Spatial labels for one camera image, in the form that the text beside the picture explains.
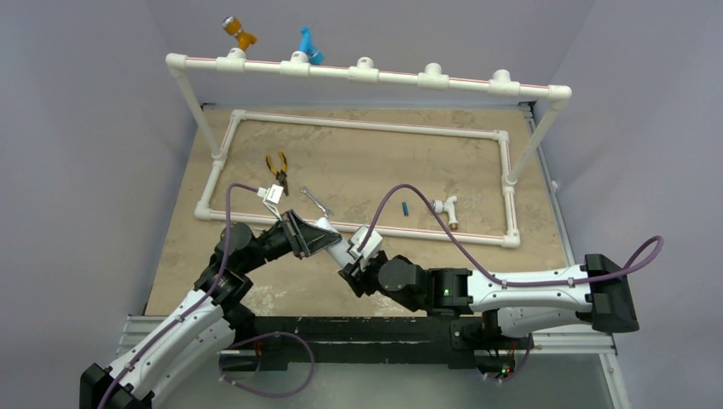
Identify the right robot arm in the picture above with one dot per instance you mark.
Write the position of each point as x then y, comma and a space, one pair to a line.
595, 292

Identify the white PVC pipe frame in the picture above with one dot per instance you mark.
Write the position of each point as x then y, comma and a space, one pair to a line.
365, 72

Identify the orange faucet nozzle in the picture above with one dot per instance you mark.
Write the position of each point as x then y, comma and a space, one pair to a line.
232, 26

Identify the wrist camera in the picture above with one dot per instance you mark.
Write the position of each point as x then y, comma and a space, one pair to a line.
364, 244
271, 197

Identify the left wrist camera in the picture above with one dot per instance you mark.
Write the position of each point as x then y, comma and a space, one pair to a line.
271, 197

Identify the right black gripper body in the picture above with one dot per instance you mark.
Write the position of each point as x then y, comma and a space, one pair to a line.
350, 266

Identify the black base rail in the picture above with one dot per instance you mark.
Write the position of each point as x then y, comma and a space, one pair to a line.
468, 342

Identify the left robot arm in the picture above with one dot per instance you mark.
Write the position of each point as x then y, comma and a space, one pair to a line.
207, 320

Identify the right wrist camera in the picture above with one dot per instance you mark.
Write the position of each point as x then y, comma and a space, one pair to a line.
364, 244

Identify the yellow handled pliers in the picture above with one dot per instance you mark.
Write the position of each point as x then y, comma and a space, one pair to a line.
280, 173

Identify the aluminium table frame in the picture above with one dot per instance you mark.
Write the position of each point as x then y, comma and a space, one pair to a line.
363, 176

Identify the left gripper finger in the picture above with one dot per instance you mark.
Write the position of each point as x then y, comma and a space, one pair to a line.
314, 244
296, 227

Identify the blue faucet nozzle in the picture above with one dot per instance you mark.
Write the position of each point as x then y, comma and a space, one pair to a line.
307, 46

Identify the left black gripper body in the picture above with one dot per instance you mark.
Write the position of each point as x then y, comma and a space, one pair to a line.
280, 241

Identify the silver wrench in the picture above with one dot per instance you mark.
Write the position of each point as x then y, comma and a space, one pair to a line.
327, 212

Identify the white plastic faucet tap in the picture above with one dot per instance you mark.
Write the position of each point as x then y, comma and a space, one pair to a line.
448, 207

